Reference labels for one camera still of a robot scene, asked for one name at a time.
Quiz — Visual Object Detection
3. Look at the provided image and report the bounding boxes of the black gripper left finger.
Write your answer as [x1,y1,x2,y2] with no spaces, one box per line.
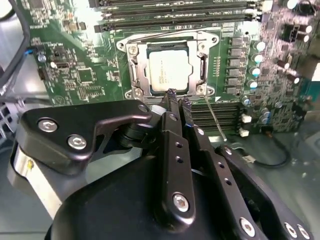
[6,88,198,225]

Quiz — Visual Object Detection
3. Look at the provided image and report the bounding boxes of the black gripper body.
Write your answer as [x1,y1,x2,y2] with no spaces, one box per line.
[44,155,238,240]

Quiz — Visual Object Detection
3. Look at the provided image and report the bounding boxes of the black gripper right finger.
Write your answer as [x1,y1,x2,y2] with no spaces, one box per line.
[183,96,315,240]

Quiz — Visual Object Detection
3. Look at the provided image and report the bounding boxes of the metal wire locking lever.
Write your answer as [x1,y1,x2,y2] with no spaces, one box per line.
[202,94,229,143]
[128,29,222,43]

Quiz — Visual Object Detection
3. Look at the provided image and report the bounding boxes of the metal socket cover frame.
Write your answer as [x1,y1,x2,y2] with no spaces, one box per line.
[127,41,210,97]

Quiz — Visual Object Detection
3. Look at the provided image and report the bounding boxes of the silver CPU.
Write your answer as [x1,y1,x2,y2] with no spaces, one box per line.
[146,44,195,96]

